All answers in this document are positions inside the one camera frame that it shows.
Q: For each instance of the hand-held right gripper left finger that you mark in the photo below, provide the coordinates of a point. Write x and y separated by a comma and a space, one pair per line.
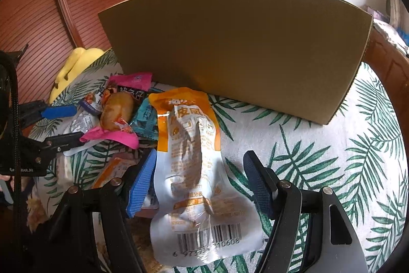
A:
142, 183

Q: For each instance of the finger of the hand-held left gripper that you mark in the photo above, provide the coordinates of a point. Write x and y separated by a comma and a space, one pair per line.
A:
62, 142
60, 111

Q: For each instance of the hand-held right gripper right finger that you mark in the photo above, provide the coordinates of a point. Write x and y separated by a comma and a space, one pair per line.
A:
260, 189

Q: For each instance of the orange and white snack packet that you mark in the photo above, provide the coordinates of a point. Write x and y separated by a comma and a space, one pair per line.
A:
191, 164

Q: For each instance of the pink drumstick snack packet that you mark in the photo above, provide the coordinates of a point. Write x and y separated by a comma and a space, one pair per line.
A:
116, 113

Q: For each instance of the teal snack packet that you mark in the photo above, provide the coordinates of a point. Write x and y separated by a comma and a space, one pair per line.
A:
146, 121

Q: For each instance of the brown cardboard box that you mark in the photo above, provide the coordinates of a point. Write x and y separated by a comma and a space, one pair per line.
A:
236, 49

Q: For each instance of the small orange snack packet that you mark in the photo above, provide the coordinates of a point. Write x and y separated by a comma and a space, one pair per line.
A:
111, 171

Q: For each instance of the yellow plush toy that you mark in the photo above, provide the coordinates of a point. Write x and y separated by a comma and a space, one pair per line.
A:
75, 68

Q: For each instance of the floral cloth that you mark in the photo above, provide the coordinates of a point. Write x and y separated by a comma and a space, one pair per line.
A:
36, 205

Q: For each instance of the leaf print blanket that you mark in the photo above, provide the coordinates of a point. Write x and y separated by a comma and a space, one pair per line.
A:
319, 158

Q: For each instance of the pile of folded cloths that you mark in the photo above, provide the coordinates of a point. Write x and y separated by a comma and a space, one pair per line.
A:
388, 30

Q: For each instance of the wooden bed frame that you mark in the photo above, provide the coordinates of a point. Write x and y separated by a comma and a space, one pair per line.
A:
388, 68

